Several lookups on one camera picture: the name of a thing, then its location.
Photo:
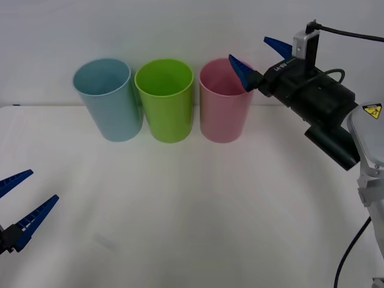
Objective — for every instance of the pale blue plastic bin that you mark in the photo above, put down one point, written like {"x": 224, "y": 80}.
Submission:
{"x": 115, "y": 117}

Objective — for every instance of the pink plastic bin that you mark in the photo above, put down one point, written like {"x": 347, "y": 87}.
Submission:
{"x": 222, "y": 120}

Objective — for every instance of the silver and black right arm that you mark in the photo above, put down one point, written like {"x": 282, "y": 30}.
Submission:
{"x": 370, "y": 144}

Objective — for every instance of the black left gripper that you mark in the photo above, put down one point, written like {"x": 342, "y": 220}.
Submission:
{"x": 2, "y": 243}

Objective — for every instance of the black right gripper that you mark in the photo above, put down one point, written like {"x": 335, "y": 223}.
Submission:
{"x": 318, "y": 96}

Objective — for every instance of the green plastic bin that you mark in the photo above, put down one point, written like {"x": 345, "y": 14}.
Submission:
{"x": 169, "y": 120}

